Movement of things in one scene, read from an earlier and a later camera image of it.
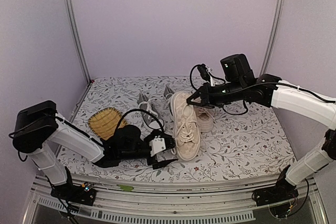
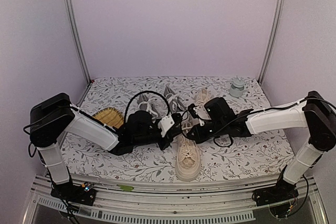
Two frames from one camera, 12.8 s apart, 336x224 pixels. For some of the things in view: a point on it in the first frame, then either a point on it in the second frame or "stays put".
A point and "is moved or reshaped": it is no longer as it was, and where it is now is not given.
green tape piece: [125, 188] stays put
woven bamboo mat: [104, 121] stays put
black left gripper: [157, 165] to [173, 132]
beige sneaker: [205, 117] is moved or reshaped
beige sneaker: [185, 127] is moved or reshaped
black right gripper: [206, 92] to [199, 138]
